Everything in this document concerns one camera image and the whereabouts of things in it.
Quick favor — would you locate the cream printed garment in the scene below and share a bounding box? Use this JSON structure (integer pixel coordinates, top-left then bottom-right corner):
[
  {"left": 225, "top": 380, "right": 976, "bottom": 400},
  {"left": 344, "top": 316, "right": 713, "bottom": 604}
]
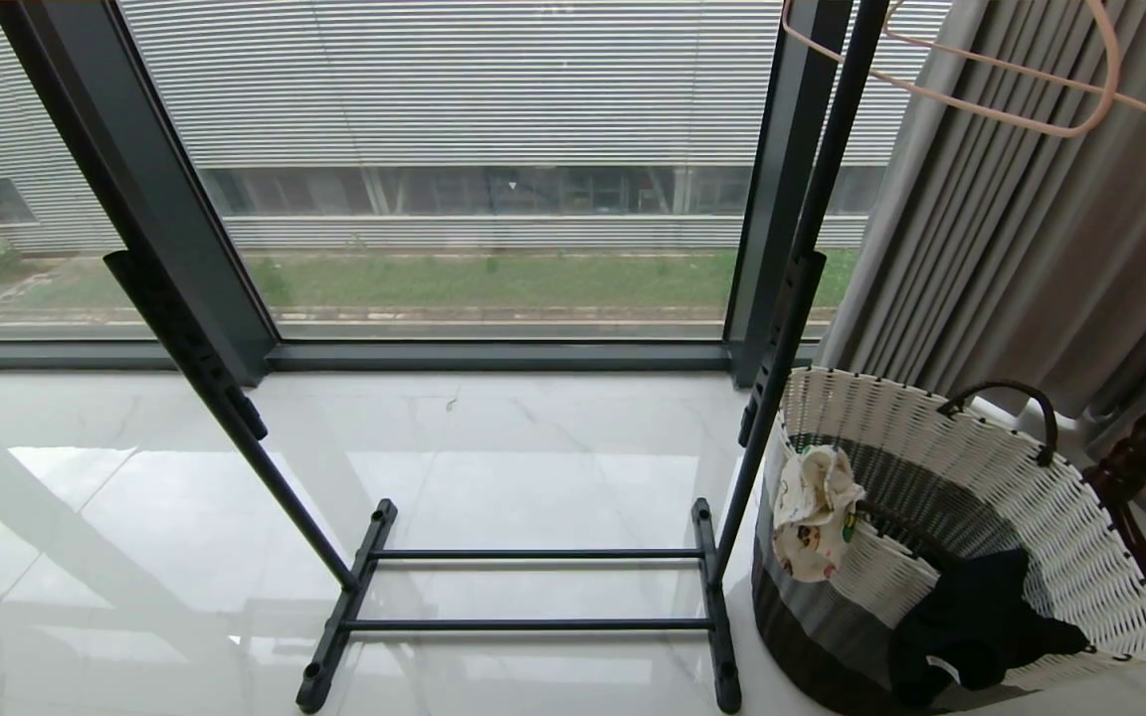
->
[{"left": 770, "top": 445, "right": 867, "bottom": 584}]

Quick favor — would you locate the black clothes rack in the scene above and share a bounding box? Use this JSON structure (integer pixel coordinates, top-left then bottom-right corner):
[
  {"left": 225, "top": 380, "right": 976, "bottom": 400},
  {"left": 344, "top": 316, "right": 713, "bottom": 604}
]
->
[{"left": 103, "top": 0, "right": 892, "bottom": 715}]

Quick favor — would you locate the beige curtain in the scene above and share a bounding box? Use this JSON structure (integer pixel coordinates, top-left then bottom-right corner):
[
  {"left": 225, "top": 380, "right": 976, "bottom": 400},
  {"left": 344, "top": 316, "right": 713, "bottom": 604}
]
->
[{"left": 817, "top": 0, "right": 1146, "bottom": 450}]

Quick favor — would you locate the white laundry basket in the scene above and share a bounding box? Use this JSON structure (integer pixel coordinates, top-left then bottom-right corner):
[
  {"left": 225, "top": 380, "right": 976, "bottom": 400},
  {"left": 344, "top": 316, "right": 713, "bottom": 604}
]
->
[{"left": 752, "top": 366, "right": 1146, "bottom": 716}]

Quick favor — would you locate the black garment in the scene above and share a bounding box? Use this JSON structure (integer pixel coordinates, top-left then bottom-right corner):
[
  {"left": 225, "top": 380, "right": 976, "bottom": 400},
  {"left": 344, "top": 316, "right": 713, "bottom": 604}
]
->
[{"left": 886, "top": 547, "right": 1096, "bottom": 709}]

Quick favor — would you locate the dark brown wooden coat stand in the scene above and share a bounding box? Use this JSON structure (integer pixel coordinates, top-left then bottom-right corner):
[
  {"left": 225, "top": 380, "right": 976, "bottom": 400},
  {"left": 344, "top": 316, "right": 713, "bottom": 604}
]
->
[{"left": 1080, "top": 348, "right": 1146, "bottom": 652}]

